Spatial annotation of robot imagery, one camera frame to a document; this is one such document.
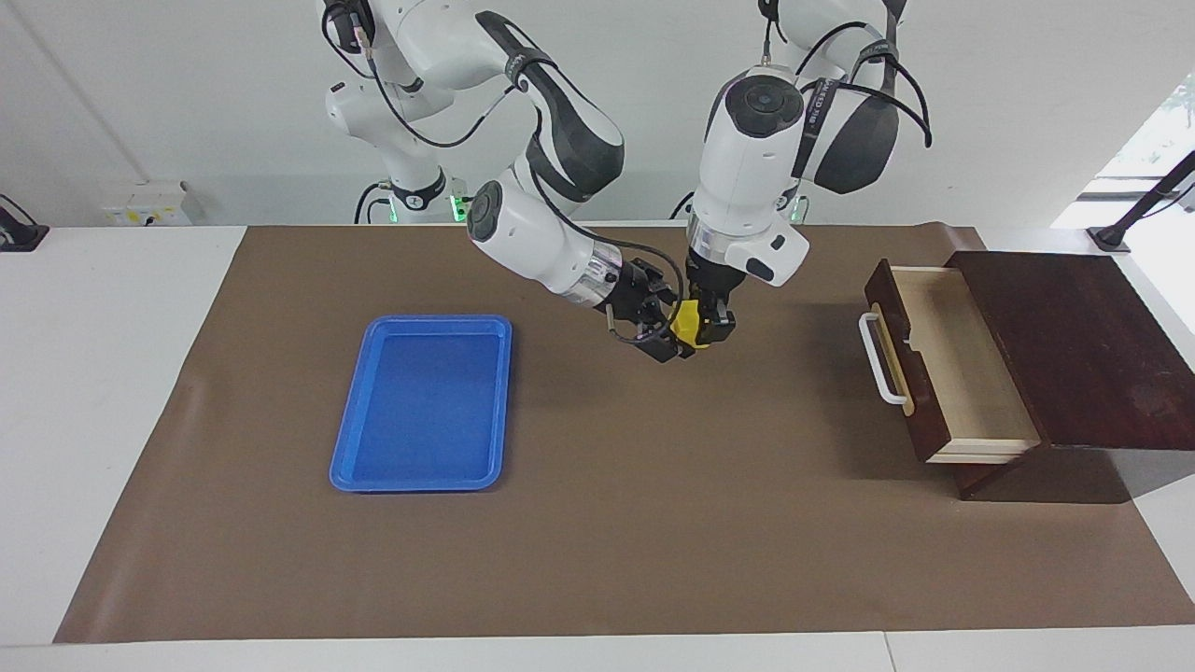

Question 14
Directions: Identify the blue plastic tray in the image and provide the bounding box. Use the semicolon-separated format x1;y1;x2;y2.
329;315;513;494

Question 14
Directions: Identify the white drawer handle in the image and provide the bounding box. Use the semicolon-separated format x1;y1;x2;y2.
859;313;912;408

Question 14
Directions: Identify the black table clamp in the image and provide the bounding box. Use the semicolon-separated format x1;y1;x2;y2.
0;194;49;253

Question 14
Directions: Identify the brown table mat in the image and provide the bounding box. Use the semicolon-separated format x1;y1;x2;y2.
53;221;1195;643

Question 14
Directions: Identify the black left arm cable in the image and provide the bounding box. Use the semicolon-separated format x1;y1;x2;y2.
761;0;935;150

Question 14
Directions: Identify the dark wooden drawer cabinet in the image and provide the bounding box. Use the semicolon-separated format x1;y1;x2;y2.
943;249;1195;503

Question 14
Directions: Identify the yellow cube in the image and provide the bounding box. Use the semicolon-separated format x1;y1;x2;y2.
672;299;704;350

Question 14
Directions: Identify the black camera stand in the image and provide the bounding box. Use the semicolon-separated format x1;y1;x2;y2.
1088;149;1195;255

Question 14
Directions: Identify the dark wooden drawer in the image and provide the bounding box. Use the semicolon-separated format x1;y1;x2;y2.
859;259;1043;465

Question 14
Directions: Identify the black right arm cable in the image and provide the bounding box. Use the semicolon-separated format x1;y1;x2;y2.
322;0;688;348

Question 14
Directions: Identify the white wall outlet box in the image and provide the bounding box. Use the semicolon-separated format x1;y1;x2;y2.
101;182;192;227

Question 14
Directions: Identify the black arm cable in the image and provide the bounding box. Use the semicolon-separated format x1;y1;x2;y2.
322;0;688;348
761;0;935;150

